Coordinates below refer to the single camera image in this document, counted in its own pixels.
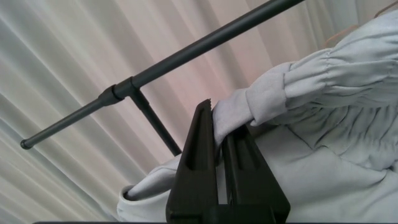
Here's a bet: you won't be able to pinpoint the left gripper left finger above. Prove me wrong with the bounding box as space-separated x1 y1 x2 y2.
165 98 219 223

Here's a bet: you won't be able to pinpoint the pale grey shorts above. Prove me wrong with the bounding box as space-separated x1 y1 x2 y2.
116 9 398 223

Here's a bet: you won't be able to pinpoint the pink clothes hanger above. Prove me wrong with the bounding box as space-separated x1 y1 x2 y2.
322 1 398 49

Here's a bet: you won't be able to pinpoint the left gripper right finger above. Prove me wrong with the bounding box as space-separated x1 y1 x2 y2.
222 124 292 223

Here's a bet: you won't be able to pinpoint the black clothes rack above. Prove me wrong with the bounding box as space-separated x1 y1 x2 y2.
19 0 307 157

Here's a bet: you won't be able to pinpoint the white curtain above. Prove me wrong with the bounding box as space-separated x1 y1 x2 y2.
0 0 398 223

